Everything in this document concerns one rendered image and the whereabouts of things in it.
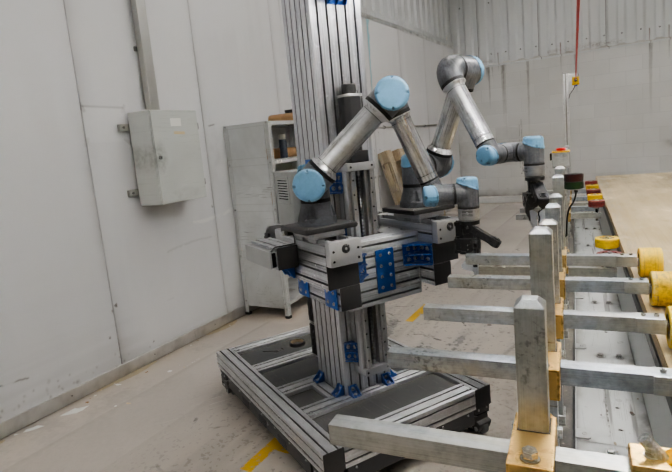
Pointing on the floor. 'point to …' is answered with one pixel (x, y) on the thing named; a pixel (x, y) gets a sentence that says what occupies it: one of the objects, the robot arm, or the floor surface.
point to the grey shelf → (259, 206)
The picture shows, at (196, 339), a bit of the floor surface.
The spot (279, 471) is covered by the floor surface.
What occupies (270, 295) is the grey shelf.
